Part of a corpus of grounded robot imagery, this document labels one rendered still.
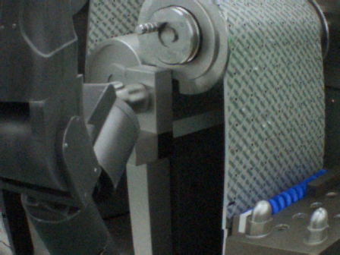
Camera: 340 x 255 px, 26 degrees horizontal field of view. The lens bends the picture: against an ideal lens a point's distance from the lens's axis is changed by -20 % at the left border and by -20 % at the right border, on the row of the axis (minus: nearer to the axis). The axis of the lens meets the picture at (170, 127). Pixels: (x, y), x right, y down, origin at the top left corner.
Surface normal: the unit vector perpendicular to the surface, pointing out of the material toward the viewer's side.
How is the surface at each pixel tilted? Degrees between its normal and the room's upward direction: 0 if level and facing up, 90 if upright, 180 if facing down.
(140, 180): 90
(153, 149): 90
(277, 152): 90
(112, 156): 75
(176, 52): 90
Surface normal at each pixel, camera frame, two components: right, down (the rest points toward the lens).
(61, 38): 0.87, -0.16
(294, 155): 0.71, 0.16
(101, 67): -0.71, 0.20
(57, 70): 0.91, 0.08
